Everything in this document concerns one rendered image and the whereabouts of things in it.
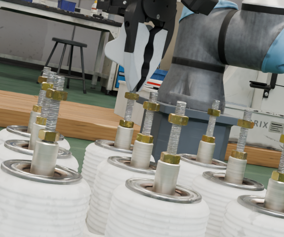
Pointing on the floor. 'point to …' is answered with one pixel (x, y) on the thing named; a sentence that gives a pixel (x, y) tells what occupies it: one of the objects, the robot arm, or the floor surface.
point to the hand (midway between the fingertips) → (139, 82)
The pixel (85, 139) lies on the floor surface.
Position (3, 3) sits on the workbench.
